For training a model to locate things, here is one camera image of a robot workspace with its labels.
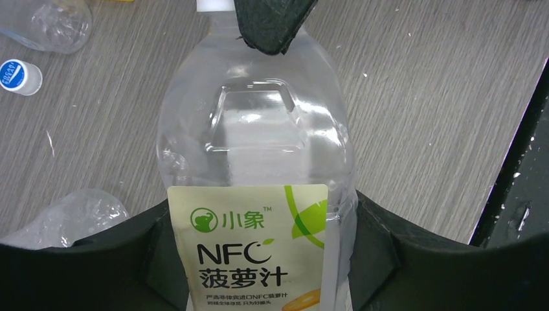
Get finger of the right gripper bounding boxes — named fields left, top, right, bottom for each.
left=234, top=0, right=317, bottom=56

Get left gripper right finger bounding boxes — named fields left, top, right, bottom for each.
left=349, top=194, right=548, bottom=310

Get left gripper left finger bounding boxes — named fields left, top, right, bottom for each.
left=1, top=202, right=189, bottom=310

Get fruit label plastic bottle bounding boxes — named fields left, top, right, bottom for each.
left=156, top=1, right=357, bottom=310

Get blue label water bottle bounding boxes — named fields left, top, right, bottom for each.
left=1, top=0, right=93, bottom=54

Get white blue bottle cap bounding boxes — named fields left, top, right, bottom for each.
left=1, top=59, right=43, bottom=96

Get clear plastic bottle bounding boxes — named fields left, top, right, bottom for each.
left=1, top=189, right=129, bottom=249

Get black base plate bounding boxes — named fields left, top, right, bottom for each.
left=469, top=65, right=548, bottom=248

